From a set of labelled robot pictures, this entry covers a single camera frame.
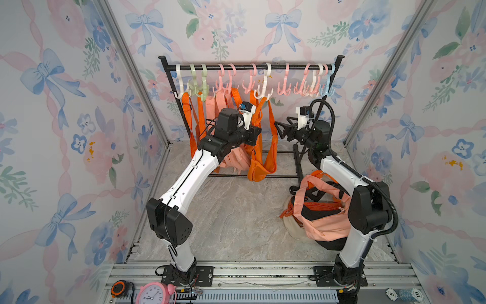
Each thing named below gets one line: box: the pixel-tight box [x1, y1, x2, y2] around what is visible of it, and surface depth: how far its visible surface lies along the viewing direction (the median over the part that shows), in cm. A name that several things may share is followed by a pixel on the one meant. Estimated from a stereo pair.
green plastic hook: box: [188, 63, 210, 102], surface depth 73 cm
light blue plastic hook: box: [319, 63, 336, 97], surface depth 72 cm
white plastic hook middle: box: [253, 62, 274, 101], surface depth 71 cm
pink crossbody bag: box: [292, 174, 352, 242], surface depth 72 cm
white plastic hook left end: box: [174, 63, 192, 99], surface depth 72 cm
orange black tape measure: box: [110, 279, 135, 299], surface depth 70 cm
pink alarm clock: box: [135, 281, 177, 304], surface depth 69 cm
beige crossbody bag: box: [282, 215, 314, 242], surface depth 83 cm
